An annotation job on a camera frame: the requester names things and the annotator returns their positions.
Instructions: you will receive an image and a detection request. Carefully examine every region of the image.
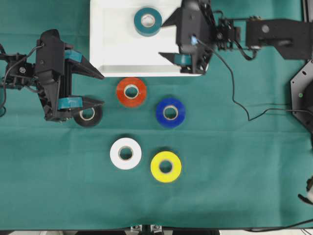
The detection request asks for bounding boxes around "metal camera stand bracket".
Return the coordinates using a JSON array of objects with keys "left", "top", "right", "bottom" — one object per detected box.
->
[{"left": 130, "top": 225, "right": 164, "bottom": 235}]

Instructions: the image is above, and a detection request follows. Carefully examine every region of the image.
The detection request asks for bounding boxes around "blue tape roll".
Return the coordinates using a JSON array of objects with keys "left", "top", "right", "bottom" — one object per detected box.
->
[{"left": 156, "top": 97, "right": 186, "bottom": 128}]

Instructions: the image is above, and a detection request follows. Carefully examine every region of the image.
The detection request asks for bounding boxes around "red tape roll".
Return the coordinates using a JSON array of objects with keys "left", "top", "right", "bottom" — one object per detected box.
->
[{"left": 116, "top": 77, "right": 147, "bottom": 108}]

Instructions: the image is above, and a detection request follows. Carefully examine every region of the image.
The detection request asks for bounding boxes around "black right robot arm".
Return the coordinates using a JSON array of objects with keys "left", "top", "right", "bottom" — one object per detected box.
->
[{"left": 160, "top": 0, "right": 313, "bottom": 75}]

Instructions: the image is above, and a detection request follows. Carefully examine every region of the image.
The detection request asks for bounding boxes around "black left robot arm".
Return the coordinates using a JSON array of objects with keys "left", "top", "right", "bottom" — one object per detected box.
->
[{"left": 0, "top": 29, "right": 104, "bottom": 127}]

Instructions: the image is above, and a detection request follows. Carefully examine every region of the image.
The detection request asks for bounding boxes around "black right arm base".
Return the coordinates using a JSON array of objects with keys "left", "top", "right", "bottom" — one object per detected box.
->
[{"left": 290, "top": 60, "right": 313, "bottom": 140}]

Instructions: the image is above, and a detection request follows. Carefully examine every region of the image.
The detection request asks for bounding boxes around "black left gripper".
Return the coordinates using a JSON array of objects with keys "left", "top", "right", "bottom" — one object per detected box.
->
[{"left": 34, "top": 42, "right": 105, "bottom": 122}]

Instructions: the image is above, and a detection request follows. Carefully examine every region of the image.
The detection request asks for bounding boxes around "teal green tape roll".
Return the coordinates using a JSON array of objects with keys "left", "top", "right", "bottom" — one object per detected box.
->
[{"left": 134, "top": 7, "right": 162, "bottom": 37}]

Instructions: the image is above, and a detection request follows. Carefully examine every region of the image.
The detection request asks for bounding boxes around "white tape roll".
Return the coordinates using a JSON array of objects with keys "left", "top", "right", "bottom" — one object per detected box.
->
[{"left": 110, "top": 138, "right": 142, "bottom": 170}]

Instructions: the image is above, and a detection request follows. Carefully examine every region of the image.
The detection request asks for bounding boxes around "white black object at edge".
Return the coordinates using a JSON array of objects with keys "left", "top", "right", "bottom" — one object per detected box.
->
[{"left": 298, "top": 176, "right": 313, "bottom": 205}]

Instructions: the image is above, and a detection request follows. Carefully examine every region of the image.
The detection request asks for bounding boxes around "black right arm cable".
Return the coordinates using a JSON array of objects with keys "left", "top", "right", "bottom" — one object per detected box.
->
[{"left": 195, "top": 36, "right": 313, "bottom": 121}]

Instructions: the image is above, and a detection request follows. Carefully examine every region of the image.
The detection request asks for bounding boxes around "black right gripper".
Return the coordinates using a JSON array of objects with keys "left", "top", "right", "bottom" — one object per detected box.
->
[{"left": 159, "top": 0, "right": 215, "bottom": 74}]

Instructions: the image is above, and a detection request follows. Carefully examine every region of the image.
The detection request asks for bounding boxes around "yellow tape roll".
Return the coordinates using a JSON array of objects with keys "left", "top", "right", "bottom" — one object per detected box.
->
[{"left": 150, "top": 151, "right": 182, "bottom": 183}]

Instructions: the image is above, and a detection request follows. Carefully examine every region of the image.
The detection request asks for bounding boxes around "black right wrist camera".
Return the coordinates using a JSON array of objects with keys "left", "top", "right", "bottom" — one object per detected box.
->
[{"left": 176, "top": 0, "right": 209, "bottom": 54}]

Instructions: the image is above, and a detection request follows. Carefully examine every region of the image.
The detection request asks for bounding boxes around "black tape roll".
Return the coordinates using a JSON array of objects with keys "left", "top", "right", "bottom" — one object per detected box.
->
[{"left": 74, "top": 106, "right": 102, "bottom": 127}]

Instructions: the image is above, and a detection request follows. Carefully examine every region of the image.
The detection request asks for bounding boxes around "white plastic tray case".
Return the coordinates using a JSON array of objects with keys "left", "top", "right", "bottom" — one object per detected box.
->
[{"left": 89, "top": 0, "right": 209, "bottom": 78}]

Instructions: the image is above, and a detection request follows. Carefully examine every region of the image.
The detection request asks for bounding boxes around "black cable at table edge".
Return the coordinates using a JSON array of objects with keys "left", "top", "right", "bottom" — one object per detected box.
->
[{"left": 241, "top": 218, "right": 313, "bottom": 233}]

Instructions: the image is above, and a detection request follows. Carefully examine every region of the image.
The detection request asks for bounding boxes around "green table cloth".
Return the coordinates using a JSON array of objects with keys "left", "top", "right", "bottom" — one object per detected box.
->
[{"left": 0, "top": 0, "right": 313, "bottom": 231}]

